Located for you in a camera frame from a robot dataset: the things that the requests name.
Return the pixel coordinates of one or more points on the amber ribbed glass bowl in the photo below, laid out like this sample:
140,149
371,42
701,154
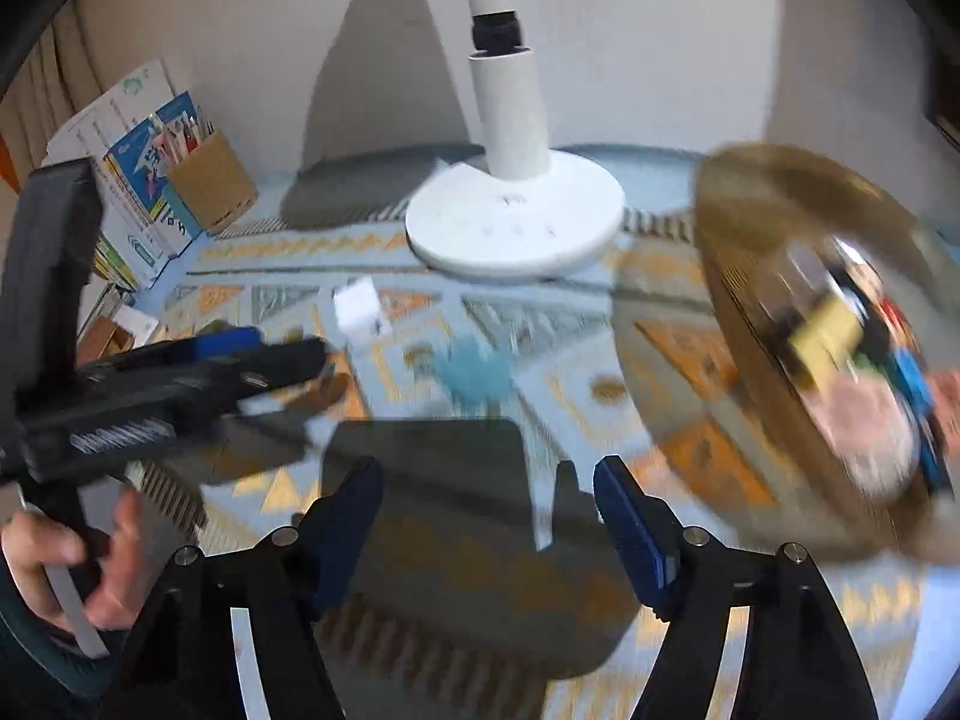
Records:
750,255

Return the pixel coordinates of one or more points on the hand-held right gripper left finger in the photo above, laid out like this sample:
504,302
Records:
352,529

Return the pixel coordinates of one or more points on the blue picture book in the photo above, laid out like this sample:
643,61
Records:
146,180

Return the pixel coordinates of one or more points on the blue patterned rug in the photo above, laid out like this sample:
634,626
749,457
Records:
525,330

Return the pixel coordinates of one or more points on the person's left forearm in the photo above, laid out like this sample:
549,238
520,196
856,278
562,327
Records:
30,667

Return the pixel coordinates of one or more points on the cardboard pen holder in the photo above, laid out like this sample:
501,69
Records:
214,184

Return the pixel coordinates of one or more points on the bundle of colored pencils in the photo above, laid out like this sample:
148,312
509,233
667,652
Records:
184,139

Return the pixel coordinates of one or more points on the green edged book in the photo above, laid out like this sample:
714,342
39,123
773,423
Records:
127,259

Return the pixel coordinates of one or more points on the person's left hand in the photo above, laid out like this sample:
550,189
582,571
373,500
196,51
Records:
124,577

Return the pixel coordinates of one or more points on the white printed sheet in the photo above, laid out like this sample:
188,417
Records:
112,109

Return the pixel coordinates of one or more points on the dark wooden furniture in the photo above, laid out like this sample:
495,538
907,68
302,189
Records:
946,90

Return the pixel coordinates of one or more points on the teal translucent item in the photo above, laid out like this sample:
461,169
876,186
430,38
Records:
472,379

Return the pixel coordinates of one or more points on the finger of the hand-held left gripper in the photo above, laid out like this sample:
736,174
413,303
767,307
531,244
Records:
285,367
225,341

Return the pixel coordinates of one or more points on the small white box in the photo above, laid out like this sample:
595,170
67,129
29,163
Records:
356,307

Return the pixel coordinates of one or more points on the white pedestal fan stand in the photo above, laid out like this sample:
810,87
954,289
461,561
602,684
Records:
510,127

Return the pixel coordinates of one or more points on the pink cardboard box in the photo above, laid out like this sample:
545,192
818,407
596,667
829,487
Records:
870,435

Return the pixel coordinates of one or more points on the flat white box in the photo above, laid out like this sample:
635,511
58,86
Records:
141,322

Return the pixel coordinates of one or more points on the beige curtain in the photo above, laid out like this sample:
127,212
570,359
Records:
45,90

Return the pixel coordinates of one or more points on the brown wooden item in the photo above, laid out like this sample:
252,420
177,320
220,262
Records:
101,341

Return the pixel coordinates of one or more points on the blue rectangular box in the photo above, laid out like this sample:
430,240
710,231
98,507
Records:
919,390

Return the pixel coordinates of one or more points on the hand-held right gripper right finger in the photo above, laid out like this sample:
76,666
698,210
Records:
637,547

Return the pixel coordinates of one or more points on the yellow rectangular box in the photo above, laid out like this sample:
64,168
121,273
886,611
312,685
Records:
825,337

